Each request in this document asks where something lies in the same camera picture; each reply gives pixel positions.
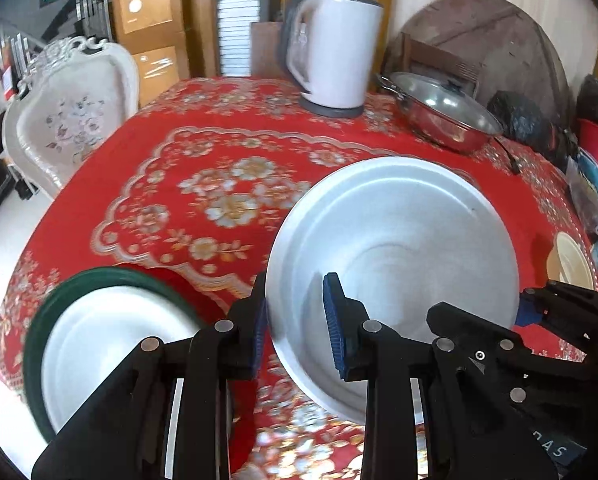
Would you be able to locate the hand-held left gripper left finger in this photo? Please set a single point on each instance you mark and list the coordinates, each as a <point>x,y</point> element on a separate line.
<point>259,340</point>

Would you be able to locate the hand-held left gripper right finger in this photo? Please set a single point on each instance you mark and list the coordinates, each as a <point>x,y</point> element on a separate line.
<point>335,330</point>

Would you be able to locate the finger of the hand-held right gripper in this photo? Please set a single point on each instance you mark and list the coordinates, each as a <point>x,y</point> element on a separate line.
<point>504,360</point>
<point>526,315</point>

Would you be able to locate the green-rimmed white plate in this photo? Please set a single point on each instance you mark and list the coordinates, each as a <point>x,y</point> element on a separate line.
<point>104,335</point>

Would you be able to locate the white bowl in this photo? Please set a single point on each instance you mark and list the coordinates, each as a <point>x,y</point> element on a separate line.
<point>571,260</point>

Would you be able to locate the clear blue plastic bag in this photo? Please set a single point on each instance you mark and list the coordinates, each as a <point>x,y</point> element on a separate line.
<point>594,200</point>

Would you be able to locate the red floral tablecloth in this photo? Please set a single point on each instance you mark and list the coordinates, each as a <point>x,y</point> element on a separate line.
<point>179,160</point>

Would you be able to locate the steel pot with glass lid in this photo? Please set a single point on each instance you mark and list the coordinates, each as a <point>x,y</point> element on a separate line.
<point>444,110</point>

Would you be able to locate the round wooden board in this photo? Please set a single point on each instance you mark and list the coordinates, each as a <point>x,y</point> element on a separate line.
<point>504,40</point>

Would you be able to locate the white electric kettle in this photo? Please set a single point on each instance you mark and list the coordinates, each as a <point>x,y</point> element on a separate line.
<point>339,50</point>

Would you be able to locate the white carved upholstered chair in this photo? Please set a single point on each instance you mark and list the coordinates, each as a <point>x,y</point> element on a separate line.
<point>74,120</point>

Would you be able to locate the brown cardboard sheet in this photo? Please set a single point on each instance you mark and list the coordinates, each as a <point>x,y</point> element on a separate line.
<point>264,50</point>

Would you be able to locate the white louvered door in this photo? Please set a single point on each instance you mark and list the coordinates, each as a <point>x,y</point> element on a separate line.
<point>239,15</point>

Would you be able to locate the metal stair railing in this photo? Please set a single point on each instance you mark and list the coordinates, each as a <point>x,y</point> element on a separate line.
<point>54,25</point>

